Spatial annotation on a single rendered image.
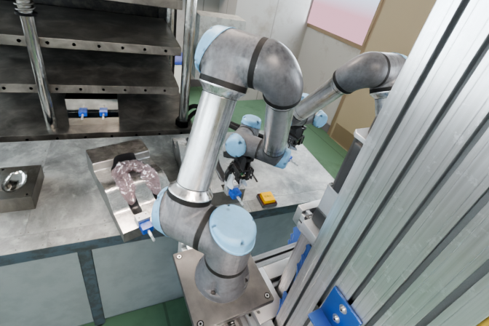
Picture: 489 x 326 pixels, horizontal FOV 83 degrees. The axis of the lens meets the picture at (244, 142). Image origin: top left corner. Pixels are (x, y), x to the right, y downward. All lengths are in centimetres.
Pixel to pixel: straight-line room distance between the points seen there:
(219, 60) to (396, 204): 43
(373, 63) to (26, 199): 135
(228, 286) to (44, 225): 82
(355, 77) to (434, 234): 61
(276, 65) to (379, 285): 44
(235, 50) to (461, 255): 50
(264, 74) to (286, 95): 7
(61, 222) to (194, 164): 79
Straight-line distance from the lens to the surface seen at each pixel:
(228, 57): 61
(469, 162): 42
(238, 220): 69
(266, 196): 140
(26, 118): 208
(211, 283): 79
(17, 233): 136
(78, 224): 132
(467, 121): 42
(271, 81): 60
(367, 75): 97
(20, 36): 179
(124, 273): 157
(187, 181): 68
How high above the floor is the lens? 178
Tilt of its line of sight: 33 degrees down
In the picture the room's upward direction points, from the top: 12 degrees clockwise
